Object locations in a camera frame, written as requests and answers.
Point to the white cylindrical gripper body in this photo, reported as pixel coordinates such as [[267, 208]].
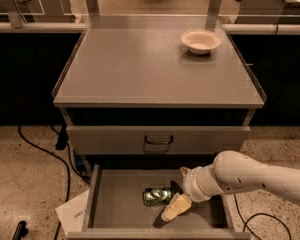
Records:
[[190, 184]]

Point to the crushed green can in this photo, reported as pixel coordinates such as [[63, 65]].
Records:
[[157, 196]]

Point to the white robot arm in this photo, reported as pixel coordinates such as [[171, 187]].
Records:
[[232, 172]]

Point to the open grey middle drawer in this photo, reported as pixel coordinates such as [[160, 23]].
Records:
[[115, 210]]

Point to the grey drawer cabinet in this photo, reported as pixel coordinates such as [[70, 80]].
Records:
[[135, 71]]

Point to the grey top drawer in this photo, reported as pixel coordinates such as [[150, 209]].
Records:
[[129, 140]]

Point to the white paper sheet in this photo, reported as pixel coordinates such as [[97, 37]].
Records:
[[71, 214]]

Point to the white paper bowl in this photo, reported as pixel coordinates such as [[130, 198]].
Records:
[[201, 42]]

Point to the black object on floor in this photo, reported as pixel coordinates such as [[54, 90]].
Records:
[[20, 231]]

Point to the left background grey desk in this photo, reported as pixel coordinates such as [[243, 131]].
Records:
[[58, 11]]

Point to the black drawer handle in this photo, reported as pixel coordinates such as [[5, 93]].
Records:
[[158, 140]]

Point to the white horizontal rail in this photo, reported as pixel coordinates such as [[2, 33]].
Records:
[[240, 29]]

